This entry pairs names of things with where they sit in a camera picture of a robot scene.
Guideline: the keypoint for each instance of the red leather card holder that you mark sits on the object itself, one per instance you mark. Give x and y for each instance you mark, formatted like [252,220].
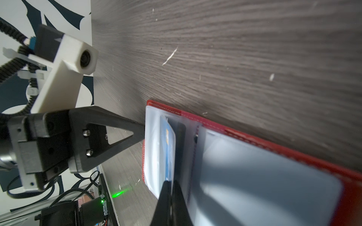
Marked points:
[231,178]

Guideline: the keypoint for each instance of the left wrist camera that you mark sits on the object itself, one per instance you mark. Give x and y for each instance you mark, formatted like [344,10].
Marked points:
[69,60]

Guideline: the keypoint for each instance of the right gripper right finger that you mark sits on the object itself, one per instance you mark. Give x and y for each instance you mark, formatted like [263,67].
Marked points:
[179,212]

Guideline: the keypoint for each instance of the light blue card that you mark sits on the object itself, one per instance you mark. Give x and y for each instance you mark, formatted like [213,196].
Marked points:
[167,151]

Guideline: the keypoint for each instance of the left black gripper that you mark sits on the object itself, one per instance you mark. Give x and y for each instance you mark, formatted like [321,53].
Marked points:
[38,144]

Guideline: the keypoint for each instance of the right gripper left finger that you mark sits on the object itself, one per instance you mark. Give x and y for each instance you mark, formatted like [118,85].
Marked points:
[162,214]

